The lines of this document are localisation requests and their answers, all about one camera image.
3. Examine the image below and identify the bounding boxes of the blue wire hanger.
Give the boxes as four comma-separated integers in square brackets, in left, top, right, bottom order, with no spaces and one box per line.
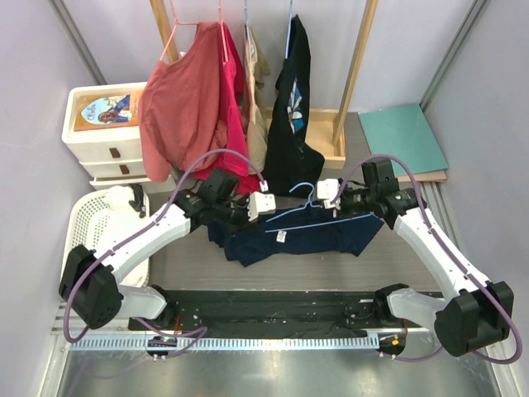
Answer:
[264,182,381,234]

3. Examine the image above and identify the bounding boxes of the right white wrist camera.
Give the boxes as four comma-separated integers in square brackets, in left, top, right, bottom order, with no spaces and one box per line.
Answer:
[316,179,341,209]

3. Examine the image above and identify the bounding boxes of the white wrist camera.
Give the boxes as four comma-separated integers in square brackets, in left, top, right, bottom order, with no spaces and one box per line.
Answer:
[316,179,341,209]
[247,181,276,222]

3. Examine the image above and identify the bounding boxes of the white laundry basket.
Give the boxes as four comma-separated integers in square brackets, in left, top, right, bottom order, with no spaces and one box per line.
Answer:
[63,189,150,261]

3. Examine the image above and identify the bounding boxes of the black printed hanging shirt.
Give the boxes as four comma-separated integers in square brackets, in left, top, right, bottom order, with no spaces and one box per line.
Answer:
[262,16,325,198]

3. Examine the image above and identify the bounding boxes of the white cloth in basket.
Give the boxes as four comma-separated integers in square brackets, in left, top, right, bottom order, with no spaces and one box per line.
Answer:
[103,184,145,218]

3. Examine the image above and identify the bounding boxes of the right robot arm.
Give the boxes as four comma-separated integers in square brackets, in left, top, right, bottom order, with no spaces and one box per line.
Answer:
[332,155,523,365]

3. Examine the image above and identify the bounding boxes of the white drawer cabinet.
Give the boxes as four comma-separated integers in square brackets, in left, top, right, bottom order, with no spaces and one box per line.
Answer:
[61,82,175,194]

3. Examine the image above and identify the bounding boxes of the white slotted cable duct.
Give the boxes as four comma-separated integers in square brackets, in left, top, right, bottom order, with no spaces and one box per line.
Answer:
[70,333,379,352]

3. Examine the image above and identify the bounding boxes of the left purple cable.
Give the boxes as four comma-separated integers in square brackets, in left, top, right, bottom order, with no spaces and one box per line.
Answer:
[64,148,268,361]

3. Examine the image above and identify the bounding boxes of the salmon red hanging shirt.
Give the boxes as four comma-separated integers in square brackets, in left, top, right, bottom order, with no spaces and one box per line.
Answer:
[138,22,227,183]

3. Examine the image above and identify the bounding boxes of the wooden clothes rack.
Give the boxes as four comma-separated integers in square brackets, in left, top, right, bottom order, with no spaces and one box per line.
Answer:
[150,0,379,170]

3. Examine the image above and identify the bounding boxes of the beige hanging shirt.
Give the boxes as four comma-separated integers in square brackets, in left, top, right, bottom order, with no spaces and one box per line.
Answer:
[242,26,271,171]

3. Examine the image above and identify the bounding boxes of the pink wire hanger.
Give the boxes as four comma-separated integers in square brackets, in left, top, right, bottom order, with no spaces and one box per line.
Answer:
[160,0,197,64]

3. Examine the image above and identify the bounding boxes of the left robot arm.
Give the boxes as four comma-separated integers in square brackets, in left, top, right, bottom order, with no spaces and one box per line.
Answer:
[59,170,252,330]

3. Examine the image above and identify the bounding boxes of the navy blue t shirt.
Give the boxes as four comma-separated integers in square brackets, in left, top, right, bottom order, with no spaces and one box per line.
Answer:
[207,209,384,267]

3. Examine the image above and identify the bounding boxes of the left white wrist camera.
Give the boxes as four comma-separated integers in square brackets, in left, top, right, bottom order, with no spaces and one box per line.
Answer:
[247,181,276,222]

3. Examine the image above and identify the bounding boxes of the illustrated book on cabinet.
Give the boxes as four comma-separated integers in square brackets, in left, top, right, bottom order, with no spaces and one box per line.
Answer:
[74,93,138,132]

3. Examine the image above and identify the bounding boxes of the tan board under teal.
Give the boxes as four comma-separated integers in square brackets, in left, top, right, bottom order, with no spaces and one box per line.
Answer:
[397,170,447,183]

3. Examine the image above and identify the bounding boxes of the magenta pink hanging shirt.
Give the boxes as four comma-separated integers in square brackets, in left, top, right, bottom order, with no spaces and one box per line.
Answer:
[193,24,260,194]

